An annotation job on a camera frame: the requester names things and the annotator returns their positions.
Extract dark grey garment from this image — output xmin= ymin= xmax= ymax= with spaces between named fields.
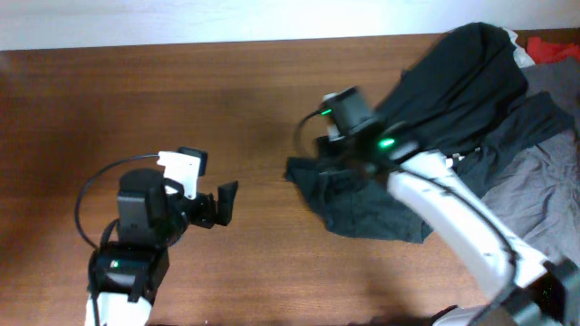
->
xmin=522 ymin=58 xmax=579 ymax=135

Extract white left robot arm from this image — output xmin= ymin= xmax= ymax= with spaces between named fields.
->
xmin=87 ymin=168 xmax=238 ymax=325

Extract grey denim shorts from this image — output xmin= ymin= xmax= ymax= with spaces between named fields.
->
xmin=483 ymin=131 xmax=579 ymax=264

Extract black printed t-shirt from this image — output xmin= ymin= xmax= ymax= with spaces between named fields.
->
xmin=285 ymin=23 xmax=527 ymax=243

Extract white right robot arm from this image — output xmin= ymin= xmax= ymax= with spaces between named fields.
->
xmin=321 ymin=88 xmax=579 ymax=325

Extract red garment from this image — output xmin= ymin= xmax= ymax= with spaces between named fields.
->
xmin=526 ymin=37 xmax=580 ymax=64

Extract white garment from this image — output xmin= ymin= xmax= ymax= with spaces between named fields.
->
xmin=503 ymin=27 xmax=536 ymax=69

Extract dark navy garment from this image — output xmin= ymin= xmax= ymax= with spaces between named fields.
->
xmin=455 ymin=91 xmax=575 ymax=197

